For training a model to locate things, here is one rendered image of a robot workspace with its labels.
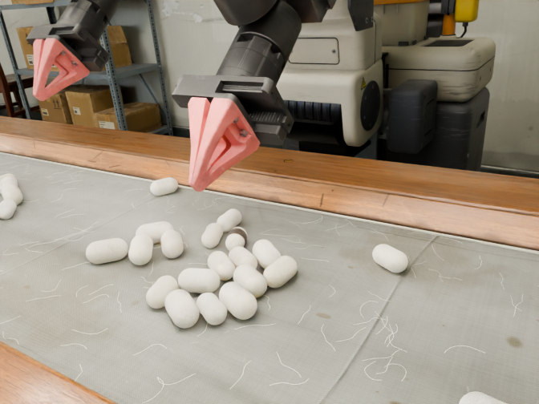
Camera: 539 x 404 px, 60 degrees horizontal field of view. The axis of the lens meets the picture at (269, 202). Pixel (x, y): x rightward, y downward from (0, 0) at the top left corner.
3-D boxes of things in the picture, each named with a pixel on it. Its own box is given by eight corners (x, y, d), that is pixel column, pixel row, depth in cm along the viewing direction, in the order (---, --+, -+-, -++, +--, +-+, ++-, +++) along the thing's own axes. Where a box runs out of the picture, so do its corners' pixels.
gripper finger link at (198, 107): (221, 175, 36) (265, 81, 39) (152, 164, 39) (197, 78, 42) (255, 215, 41) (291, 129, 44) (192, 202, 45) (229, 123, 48)
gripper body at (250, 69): (263, 94, 38) (293, 28, 41) (170, 89, 43) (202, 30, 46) (289, 139, 44) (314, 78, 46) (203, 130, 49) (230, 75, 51)
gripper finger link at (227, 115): (196, 171, 37) (241, 80, 40) (132, 161, 40) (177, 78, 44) (233, 210, 42) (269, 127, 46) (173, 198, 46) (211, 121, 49)
